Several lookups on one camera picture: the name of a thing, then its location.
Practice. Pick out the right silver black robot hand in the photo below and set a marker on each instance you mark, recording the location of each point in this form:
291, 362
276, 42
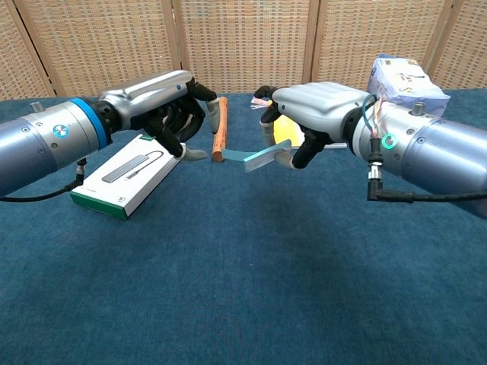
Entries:
319, 106

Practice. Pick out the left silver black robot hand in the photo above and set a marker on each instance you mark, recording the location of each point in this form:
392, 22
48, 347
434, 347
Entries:
152, 99

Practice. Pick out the light blue paper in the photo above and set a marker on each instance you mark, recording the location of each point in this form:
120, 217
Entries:
262, 157

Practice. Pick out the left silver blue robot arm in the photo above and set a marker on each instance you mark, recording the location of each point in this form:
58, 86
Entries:
38, 144

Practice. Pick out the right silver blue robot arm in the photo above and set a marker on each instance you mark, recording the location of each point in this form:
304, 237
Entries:
437, 152

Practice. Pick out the yellow white notebook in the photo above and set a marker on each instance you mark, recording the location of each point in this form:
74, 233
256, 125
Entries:
285, 131

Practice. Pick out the wooden rolling pin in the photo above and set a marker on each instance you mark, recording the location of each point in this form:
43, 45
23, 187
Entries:
220, 146

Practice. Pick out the white green usb hub box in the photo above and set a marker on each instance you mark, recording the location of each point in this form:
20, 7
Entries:
125, 182

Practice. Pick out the blue white tissue pack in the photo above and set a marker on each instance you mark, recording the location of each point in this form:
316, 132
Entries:
411, 87

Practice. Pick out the woven wooden folding screen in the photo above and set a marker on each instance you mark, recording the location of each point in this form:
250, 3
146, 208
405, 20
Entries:
243, 38

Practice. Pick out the teal table mat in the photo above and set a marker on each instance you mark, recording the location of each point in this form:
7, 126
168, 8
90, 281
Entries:
243, 285

